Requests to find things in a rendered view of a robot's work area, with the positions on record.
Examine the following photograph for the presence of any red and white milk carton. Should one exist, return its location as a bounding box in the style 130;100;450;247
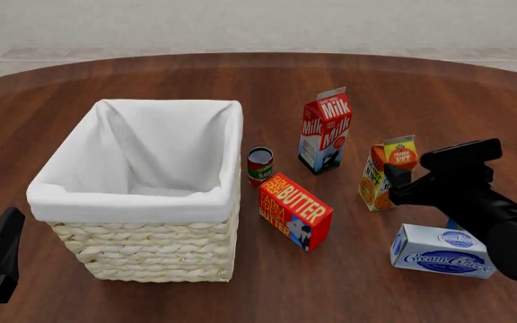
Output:
297;86;354;177

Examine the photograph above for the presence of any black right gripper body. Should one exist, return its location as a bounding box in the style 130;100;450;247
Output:
388;170;462;208

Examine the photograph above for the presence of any white-lined wicker basket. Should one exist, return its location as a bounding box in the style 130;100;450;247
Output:
26;98;245;283

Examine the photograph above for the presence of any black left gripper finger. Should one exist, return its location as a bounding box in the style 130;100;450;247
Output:
0;206;27;281

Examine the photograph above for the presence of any red butter box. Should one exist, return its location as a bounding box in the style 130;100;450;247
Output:
258;172;334;253

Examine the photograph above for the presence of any white cream cheese box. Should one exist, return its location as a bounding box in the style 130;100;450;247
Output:
390;217;497;280

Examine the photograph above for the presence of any orange juice carton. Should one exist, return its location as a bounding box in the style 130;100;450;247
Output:
358;134;420;213

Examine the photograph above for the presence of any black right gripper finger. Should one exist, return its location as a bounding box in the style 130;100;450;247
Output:
383;161;416;191

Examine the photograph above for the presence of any tomato sauce can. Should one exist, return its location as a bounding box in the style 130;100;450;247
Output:
246;146;275;188

